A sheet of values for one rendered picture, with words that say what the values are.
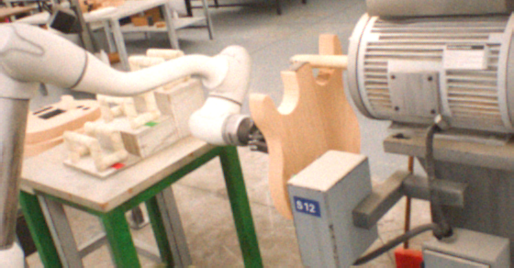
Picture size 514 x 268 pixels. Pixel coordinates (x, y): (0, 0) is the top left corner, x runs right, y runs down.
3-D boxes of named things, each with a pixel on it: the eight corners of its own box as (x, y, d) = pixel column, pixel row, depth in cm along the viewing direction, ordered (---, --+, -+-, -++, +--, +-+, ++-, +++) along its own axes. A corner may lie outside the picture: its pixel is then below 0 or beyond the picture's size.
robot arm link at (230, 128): (227, 150, 166) (242, 154, 162) (217, 123, 162) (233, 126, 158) (247, 135, 172) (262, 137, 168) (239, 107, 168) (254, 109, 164)
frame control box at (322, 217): (454, 262, 124) (445, 152, 115) (407, 325, 110) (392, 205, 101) (355, 237, 140) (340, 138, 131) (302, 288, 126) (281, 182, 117)
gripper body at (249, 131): (260, 135, 168) (285, 139, 162) (241, 150, 162) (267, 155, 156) (253, 112, 164) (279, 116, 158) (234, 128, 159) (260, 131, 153)
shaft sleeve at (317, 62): (363, 61, 138) (358, 53, 136) (359, 72, 137) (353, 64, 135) (303, 59, 150) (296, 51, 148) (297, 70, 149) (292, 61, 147)
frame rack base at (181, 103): (211, 124, 212) (201, 78, 206) (180, 140, 203) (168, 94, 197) (165, 116, 231) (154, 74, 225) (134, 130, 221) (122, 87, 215)
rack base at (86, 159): (143, 159, 193) (142, 156, 193) (104, 179, 183) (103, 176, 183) (98, 147, 212) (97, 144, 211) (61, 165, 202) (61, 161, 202)
